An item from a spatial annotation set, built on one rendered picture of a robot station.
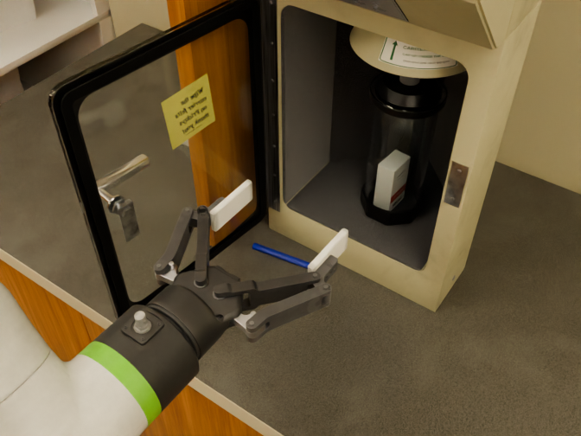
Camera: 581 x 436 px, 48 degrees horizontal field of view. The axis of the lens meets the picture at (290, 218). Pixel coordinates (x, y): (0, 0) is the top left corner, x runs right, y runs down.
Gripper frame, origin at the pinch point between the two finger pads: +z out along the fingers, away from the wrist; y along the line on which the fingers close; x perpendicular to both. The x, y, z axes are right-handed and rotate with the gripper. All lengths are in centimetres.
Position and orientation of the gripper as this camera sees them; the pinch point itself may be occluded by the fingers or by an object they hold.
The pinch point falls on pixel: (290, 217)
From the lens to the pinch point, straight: 75.7
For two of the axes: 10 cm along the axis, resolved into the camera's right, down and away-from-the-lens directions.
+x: -0.1, 7.0, 7.1
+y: -8.1, -4.2, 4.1
